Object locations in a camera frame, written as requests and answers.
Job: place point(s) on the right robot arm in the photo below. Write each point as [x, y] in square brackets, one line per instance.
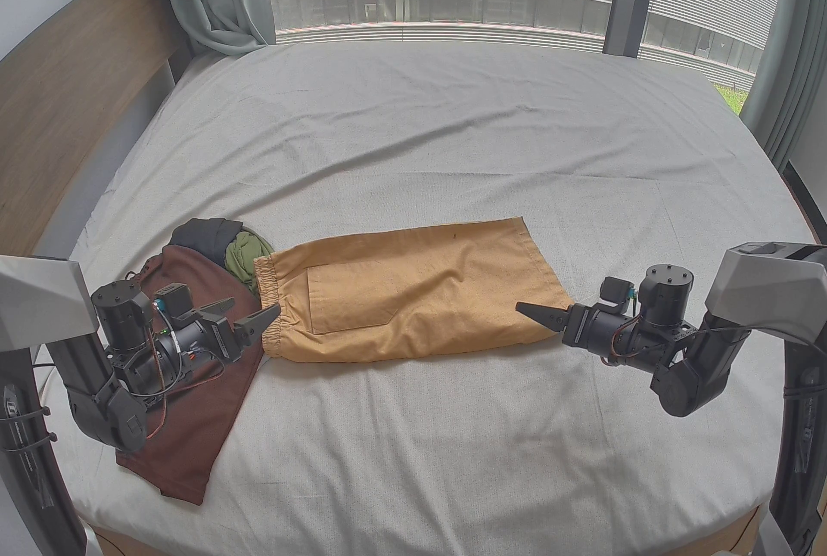
[711, 359]

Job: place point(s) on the mustard yellow shorts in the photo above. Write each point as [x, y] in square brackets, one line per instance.
[420, 295]

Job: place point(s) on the black garment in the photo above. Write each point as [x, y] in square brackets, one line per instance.
[200, 237]

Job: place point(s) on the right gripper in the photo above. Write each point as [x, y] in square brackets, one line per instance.
[601, 330]

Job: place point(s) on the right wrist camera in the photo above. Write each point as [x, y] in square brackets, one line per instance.
[615, 290]

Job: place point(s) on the bed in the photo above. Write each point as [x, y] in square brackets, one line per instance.
[452, 153]

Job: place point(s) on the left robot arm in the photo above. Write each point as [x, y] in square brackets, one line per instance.
[77, 385]

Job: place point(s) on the brown garment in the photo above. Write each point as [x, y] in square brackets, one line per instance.
[194, 272]

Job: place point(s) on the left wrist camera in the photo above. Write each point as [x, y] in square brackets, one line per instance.
[174, 301]

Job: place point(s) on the green garment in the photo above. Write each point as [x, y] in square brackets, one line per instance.
[242, 259]

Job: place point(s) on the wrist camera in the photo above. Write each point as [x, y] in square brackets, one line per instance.
[615, 290]
[174, 301]

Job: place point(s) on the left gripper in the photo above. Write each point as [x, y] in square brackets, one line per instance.
[207, 343]

